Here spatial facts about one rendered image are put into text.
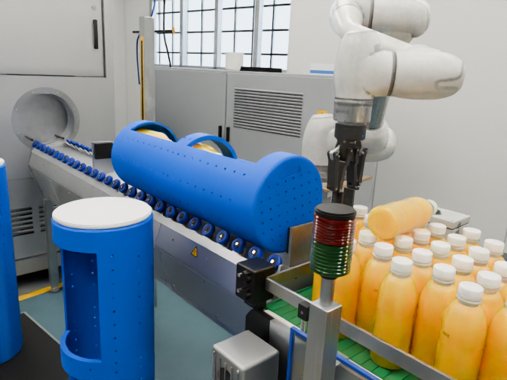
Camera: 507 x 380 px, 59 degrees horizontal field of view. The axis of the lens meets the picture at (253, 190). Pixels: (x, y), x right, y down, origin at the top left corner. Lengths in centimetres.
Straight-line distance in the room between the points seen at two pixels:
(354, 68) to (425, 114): 308
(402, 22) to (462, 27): 248
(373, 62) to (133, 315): 95
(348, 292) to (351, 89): 45
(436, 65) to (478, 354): 60
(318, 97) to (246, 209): 198
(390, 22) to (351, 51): 54
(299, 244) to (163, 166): 56
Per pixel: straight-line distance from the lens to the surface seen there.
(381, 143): 196
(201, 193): 135
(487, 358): 91
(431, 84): 109
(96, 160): 232
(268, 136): 335
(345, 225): 67
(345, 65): 107
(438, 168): 411
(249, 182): 119
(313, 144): 196
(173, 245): 156
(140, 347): 148
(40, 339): 250
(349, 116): 107
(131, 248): 130
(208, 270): 141
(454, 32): 408
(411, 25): 161
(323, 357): 77
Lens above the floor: 145
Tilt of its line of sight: 15 degrees down
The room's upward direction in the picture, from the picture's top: 3 degrees clockwise
